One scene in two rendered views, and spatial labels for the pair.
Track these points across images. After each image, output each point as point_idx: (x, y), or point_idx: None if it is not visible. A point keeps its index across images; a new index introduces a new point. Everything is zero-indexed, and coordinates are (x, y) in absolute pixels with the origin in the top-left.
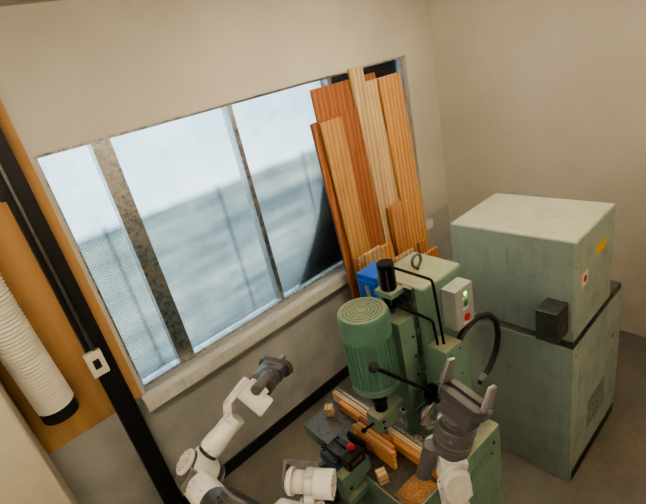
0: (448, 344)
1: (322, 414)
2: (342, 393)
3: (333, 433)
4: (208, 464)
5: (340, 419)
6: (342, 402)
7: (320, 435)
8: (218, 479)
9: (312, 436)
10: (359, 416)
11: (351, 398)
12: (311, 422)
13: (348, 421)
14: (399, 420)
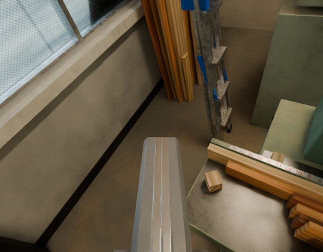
0: None
1: (200, 188)
2: (228, 148)
3: (242, 228)
4: None
5: (238, 193)
6: (234, 164)
7: (219, 237)
8: None
9: (195, 231)
10: (286, 189)
11: (252, 156)
12: (188, 209)
13: (255, 195)
14: (301, 161)
